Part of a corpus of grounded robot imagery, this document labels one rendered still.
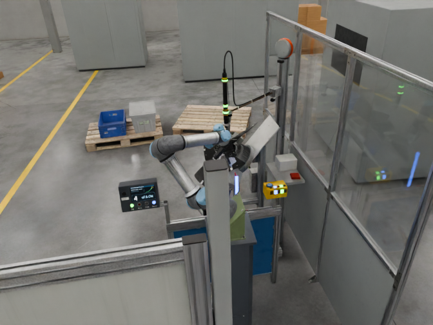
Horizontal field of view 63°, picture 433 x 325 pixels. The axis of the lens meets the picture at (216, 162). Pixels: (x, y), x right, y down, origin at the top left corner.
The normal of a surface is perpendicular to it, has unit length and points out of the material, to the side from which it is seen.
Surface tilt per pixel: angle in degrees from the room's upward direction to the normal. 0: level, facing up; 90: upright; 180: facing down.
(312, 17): 90
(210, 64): 90
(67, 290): 89
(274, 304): 0
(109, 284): 89
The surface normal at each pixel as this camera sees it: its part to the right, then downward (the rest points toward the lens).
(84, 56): 0.09, 0.51
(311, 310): -0.04, -0.86
